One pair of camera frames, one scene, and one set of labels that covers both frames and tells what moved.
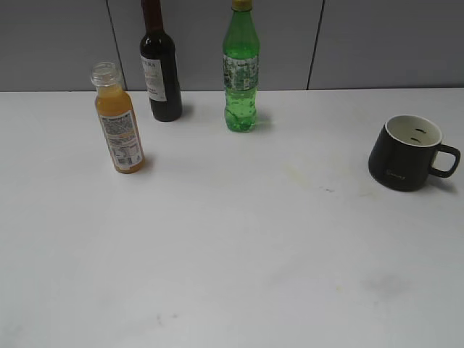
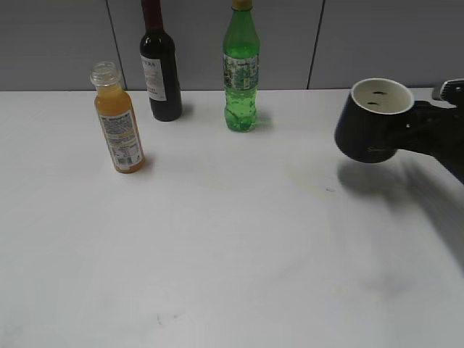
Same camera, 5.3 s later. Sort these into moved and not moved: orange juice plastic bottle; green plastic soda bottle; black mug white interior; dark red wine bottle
Moved: black mug white interior
Not moved: green plastic soda bottle; dark red wine bottle; orange juice plastic bottle
